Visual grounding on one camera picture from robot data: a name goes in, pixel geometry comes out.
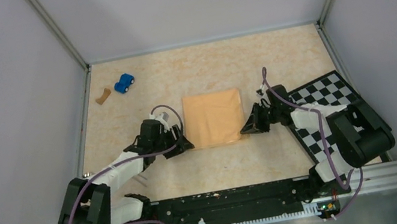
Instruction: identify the orange cloth napkin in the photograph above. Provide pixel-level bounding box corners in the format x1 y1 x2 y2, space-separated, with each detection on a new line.
182 88 244 150

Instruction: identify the blue toy car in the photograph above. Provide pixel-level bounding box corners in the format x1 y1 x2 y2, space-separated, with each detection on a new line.
114 73 135 94

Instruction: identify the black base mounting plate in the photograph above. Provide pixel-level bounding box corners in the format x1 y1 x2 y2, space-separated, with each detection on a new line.
120 176 350 224

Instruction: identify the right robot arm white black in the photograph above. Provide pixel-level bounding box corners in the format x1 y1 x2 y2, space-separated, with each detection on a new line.
240 71 395 196

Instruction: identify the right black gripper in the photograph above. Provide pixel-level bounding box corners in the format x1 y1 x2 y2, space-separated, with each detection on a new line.
236 99 283 137

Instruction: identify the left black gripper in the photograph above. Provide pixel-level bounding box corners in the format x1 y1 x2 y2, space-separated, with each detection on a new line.
150 121 195 161

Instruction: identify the small brown wooden piece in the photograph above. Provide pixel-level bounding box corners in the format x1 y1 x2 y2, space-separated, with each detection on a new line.
95 88 112 105

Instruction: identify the black white checkerboard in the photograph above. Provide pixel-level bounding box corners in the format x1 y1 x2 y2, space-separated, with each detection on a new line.
277 64 389 179

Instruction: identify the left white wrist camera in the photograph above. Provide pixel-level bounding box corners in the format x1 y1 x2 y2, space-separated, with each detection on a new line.
149 112 170 132

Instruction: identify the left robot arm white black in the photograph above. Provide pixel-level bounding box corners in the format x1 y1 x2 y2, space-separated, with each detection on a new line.
58 116 194 224

